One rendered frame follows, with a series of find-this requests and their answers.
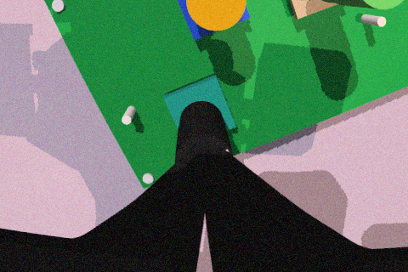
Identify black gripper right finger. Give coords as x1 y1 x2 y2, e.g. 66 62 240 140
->
205 147 408 272

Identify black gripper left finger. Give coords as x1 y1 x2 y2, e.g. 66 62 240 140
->
0 146 211 272

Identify green circuit board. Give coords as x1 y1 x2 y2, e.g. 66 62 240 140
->
44 0 408 190

